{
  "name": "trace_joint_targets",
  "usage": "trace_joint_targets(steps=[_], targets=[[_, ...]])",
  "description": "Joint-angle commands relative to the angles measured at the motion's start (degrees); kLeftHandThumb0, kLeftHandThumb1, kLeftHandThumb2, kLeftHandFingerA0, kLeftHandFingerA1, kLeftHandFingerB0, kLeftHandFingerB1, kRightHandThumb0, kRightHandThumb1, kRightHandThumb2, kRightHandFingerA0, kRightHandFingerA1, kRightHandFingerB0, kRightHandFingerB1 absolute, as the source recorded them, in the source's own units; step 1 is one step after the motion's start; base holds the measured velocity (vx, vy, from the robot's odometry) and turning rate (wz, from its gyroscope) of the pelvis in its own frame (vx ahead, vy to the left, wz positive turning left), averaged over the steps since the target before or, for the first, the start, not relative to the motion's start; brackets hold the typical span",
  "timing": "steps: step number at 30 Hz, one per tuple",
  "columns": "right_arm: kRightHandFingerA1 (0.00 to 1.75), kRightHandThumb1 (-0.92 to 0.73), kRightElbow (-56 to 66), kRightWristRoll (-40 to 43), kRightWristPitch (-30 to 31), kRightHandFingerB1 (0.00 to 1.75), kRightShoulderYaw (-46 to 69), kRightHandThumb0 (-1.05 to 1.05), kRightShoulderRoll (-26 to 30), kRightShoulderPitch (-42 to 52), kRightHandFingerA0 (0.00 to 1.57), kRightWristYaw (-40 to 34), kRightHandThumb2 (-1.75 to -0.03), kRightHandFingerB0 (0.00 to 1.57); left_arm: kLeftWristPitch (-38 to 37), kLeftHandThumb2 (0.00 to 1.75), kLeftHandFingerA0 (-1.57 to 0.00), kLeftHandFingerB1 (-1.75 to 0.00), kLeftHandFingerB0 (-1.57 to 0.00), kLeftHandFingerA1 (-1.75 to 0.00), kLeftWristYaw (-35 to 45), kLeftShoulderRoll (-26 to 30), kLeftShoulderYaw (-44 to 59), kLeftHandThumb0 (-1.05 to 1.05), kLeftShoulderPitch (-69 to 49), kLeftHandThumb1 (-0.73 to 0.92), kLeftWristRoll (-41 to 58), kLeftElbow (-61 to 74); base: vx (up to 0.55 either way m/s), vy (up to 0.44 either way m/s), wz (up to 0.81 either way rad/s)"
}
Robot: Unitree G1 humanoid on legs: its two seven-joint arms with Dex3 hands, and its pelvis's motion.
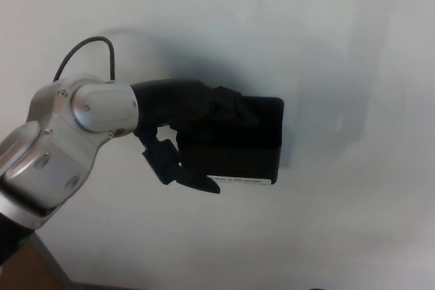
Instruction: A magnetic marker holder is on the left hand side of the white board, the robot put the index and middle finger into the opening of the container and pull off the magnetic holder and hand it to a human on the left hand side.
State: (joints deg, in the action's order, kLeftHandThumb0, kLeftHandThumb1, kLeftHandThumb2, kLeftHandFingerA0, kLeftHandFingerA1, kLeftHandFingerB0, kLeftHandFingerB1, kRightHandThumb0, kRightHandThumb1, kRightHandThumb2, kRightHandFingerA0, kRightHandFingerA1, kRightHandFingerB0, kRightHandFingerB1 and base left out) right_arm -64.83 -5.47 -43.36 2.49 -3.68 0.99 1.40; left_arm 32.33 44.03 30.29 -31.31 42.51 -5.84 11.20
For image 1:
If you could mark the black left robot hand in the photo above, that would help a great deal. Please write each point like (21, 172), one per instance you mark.
(176, 106)

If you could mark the black magnetic marker holder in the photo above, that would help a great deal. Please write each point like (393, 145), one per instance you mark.
(244, 154)

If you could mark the brown wooden panel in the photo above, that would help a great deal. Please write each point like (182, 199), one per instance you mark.
(23, 273)

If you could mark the grey whiteboard frame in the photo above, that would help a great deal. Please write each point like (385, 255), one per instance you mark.
(51, 259)

